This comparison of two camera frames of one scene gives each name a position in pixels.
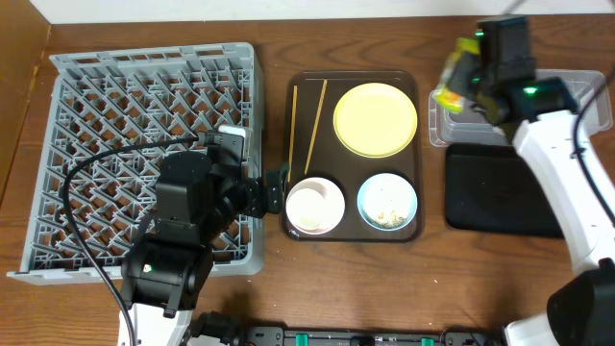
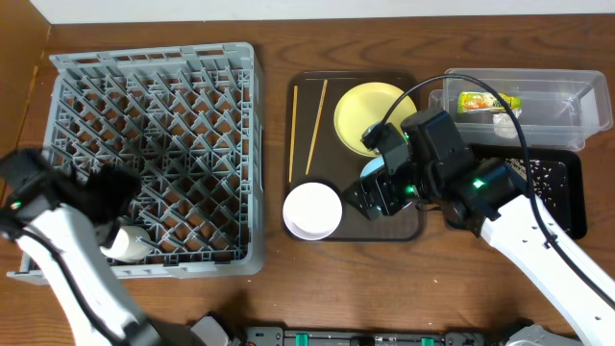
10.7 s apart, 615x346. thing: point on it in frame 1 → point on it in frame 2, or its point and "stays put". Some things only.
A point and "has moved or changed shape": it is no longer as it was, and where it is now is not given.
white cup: [311, 206] → [126, 247]
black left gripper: [262, 197] → [113, 193]
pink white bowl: [315, 206] has moved or changed shape
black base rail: [280, 335] stays put
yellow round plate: [375, 120] stays put
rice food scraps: [393, 222] → [547, 181]
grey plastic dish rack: [107, 101] stays put
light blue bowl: [387, 202] has moved or changed shape
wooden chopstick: [323, 94] stays put
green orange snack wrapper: [446, 98] has moved or changed shape
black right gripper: [470, 77] → [373, 198]
